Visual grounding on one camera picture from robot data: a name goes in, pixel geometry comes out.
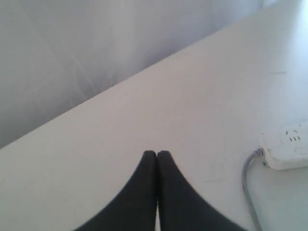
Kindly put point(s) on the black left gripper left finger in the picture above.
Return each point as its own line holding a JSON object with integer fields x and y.
{"x": 134, "y": 207}

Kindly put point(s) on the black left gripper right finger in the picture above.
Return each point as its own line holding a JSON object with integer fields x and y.
{"x": 180, "y": 207}

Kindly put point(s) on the white power strip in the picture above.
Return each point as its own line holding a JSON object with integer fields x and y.
{"x": 287, "y": 147}

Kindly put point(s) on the white curtain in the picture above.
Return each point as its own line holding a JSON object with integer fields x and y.
{"x": 108, "y": 76}

